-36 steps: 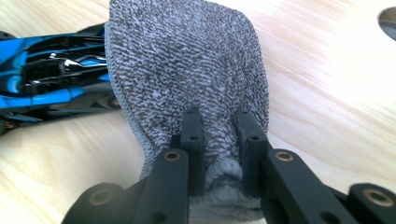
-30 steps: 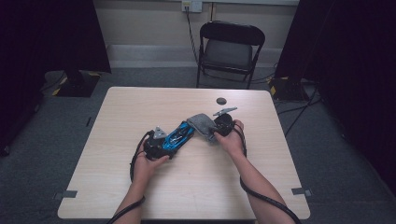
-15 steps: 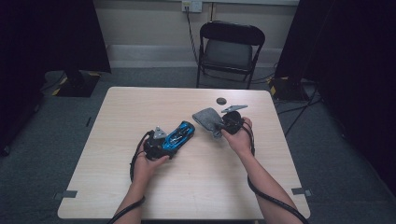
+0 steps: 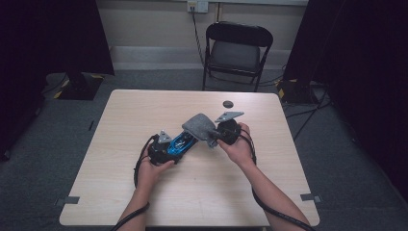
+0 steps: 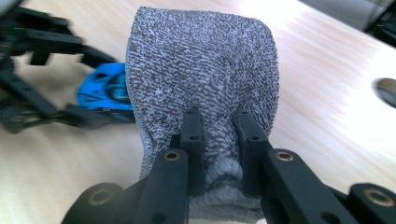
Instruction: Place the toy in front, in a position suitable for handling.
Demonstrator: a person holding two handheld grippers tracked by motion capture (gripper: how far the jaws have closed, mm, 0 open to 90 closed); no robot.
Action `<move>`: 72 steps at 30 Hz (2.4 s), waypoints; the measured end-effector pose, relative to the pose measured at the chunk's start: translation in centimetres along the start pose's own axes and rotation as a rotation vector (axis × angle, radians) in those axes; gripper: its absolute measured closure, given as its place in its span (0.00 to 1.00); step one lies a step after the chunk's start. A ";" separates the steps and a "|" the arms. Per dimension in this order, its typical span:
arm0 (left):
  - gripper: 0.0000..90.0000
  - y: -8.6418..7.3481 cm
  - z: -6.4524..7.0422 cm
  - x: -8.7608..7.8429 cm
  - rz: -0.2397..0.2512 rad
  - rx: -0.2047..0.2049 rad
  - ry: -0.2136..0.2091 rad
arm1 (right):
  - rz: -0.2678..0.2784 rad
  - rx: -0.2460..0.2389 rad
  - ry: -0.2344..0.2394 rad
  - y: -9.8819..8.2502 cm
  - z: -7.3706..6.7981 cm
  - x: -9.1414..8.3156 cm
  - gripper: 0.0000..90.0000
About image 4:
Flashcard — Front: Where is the black curtain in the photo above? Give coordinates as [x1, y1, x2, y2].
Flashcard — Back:
[0, 0, 115, 162]
[283, 0, 408, 201]

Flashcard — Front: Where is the person's right hand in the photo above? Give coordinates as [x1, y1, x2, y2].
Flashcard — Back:
[217, 122, 258, 167]

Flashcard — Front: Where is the hand-held gripper cable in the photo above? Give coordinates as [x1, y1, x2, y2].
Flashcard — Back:
[239, 128, 317, 231]
[110, 134, 159, 231]

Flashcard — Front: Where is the black floor cable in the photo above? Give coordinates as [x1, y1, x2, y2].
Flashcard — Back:
[285, 99, 332, 119]
[210, 64, 286, 88]
[293, 90, 327, 142]

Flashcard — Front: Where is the black folding chair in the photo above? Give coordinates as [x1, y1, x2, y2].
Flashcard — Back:
[201, 21, 274, 93]

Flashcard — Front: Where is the left hand-held gripper cable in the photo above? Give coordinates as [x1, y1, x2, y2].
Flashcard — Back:
[110, 134, 159, 231]

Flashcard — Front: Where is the person's left hand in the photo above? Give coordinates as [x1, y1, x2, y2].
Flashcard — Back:
[136, 150, 176, 193]

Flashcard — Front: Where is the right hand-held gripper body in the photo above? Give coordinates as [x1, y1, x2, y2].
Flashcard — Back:
[214, 111, 244, 145]

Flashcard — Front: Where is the right hand-held gripper cable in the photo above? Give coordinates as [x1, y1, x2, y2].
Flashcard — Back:
[239, 128, 317, 231]

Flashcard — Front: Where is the blue toy car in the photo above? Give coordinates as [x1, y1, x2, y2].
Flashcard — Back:
[166, 129, 199, 159]

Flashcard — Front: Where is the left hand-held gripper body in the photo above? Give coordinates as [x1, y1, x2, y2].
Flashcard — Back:
[147, 129, 176, 167]

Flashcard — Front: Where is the black socket cable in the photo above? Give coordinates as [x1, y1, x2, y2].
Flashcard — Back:
[191, 6, 206, 65]

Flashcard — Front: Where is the black stand base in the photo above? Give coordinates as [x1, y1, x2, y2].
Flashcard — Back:
[277, 78, 319, 105]
[57, 71, 104, 101]

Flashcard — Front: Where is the grey towel cloth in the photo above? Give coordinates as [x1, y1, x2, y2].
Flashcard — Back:
[181, 113, 219, 148]

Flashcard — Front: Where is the white wall socket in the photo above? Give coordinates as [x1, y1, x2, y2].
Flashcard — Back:
[187, 0, 210, 13]

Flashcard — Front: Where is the grey tape piece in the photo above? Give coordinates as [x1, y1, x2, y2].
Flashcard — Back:
[300, 192, 322, 204]
[55, 195, 81, 207]

